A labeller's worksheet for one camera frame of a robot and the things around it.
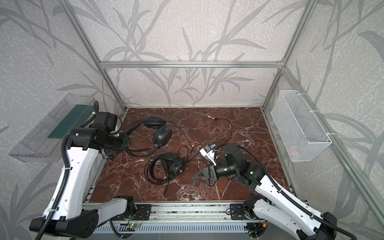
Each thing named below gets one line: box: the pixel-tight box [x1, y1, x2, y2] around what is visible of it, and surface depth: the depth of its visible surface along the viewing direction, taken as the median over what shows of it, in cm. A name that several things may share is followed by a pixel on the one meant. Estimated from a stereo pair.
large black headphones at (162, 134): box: [125, 115, 173, 157], surface depth 67 cm
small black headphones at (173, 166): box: [144, 152, 186, 185], surface depth 86 cm
